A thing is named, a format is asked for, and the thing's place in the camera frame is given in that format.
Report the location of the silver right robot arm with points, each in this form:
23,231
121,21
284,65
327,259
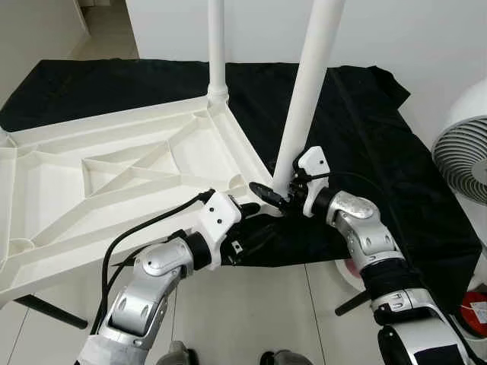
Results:
358,220

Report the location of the black fabric table cover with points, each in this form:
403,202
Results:
365,152

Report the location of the grey metal table leg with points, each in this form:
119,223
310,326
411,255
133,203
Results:
354,304

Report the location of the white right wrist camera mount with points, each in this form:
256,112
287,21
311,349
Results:
312,163

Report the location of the black metal frame rod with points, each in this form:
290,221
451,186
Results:
53,312

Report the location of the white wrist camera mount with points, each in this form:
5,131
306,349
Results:
312,163
221,217

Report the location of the grey robot left foot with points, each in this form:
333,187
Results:
179,355

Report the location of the white round standing fan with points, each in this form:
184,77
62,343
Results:
460,160

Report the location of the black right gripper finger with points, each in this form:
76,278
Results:
266,192

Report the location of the grey robot right foot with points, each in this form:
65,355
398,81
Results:
285,359

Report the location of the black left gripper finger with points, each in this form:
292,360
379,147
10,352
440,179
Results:
249,207
268,230

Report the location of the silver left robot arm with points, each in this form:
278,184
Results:
144,289

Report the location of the white plastic table leg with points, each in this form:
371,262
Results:
312,76
217,46

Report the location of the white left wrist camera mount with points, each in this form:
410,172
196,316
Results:
221,217

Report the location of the grey robot foot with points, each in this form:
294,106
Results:
179,355
285,359

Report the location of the pink soft item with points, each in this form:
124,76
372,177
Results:
351,268

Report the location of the white plastic table top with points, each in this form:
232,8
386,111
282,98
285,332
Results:
114,175

